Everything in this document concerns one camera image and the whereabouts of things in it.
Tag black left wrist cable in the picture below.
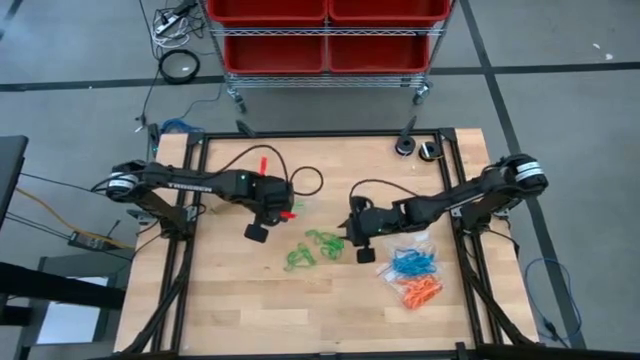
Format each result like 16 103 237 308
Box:
199 143 325 197

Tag yellow floor cable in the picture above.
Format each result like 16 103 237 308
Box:
13 186 137 250

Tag blue rubber band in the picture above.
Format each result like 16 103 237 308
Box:
414 252 439 274
397 248 426 264
391 249 416 274
397 257 431 277

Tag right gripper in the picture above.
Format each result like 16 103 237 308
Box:
338 196 404 265

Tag black desk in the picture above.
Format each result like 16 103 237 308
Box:
0 134 30 229

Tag white cable bundle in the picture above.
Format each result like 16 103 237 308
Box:
151 9 194 50

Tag black power adapter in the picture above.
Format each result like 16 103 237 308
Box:
67 229 122 252

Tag chrome wire shelving rack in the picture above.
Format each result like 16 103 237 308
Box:
198 0 457 115

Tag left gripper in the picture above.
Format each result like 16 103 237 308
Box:
243 175 295 245

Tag blue coiled cable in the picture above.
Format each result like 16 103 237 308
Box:
159 117 205 136

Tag black beam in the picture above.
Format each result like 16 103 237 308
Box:
0 261 127 312

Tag blue floor cable loop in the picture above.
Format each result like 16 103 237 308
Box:
522 256 585 349

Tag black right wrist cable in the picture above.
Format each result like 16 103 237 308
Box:
348 178 421 201

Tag white power strip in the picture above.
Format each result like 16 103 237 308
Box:
153 13 182 36

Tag grey metal stand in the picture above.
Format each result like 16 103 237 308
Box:
14 253 132 360

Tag black floor cable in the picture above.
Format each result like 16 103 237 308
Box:
134 0 161 134
18 171 99 194
3 212 71 241

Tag red plastic storage bin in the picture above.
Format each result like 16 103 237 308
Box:
327 33 431 75
328 0 452 27
206 0 330 27
222 33 327 75

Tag black coiled cable ring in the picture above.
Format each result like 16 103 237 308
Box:
157 48 202 85

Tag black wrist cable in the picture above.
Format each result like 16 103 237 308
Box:
199 143 325 197
348 178 421 201

